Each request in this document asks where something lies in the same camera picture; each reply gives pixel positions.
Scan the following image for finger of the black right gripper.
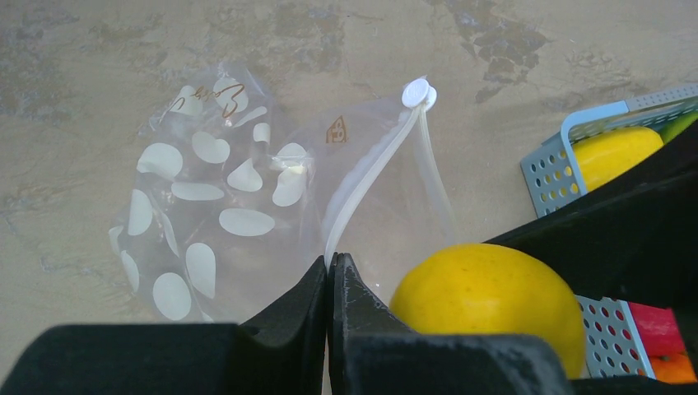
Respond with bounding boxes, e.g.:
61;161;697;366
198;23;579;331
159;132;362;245
493;126;697;359

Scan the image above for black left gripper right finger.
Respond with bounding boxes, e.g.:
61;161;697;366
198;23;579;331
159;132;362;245
327;253;573;394

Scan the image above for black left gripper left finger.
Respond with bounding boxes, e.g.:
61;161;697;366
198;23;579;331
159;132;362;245
1;258;327;394

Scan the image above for red apple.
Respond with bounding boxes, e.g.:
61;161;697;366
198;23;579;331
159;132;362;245
628;302;686;357

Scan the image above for round yellow lemon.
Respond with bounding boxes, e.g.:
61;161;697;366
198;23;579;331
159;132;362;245
389;244;585;379

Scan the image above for orange fruit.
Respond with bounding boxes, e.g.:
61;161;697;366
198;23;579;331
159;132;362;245
649;353;697;384

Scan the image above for clear polka dot zip bag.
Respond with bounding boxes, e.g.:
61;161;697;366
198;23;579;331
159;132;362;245
109;63;457;323

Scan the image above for elongated yellow mango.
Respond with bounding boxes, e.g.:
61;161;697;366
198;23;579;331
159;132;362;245
572;127;663;192

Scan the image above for light blue plastic basket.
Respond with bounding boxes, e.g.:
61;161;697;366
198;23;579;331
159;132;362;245
497;84;697;378

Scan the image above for green pear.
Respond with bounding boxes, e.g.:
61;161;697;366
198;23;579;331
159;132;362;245
659;111;698;144

